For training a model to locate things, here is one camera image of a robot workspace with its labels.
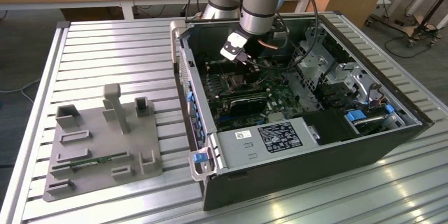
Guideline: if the silver CPU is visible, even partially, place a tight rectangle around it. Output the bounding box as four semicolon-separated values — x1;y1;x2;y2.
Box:
231;74;247;88

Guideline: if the CPU socket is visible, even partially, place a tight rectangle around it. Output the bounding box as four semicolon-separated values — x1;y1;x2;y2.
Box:
222;73;248;95

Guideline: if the green motherboard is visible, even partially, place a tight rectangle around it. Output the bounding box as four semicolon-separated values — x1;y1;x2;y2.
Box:
199;58;318;133

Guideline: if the black graphics card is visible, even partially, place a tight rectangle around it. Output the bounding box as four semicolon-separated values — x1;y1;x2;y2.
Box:
223;95;270;118

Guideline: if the silver metal drive cage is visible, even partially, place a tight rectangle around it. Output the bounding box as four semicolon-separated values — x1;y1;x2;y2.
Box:
287;23;362;112

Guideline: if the grey power supply unit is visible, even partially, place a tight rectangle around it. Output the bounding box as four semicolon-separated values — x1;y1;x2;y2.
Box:
214;118;322;169

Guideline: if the blue case latch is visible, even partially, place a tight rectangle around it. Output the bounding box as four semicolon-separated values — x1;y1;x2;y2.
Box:
192;152;208;166

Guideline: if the silver metal tube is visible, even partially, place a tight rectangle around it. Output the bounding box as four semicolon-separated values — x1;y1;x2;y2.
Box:
352;115;390;130

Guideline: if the black PC case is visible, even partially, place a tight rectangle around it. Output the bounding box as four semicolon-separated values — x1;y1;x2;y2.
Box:
170;11;440;211

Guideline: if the grey parts rack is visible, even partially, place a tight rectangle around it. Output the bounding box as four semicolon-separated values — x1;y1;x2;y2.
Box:
42;83;164;202

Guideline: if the wheeled equipment stand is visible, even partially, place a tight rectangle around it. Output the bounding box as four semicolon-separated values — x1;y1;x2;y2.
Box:
363;0;448;49

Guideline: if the green RAM stick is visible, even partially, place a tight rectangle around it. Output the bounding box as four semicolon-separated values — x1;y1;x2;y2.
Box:
70;155;114;170

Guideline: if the copper coloured cable fitting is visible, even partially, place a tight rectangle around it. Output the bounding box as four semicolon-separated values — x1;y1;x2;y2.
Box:
258;39;280;51

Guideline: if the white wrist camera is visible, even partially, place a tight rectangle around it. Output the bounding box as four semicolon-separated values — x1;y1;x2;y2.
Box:
219;31;251;61

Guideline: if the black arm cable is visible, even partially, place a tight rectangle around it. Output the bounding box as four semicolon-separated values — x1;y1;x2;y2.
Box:
244;0;322;71

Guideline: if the coloured wire bundle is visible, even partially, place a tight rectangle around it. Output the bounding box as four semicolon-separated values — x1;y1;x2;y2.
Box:
363;82;386;111

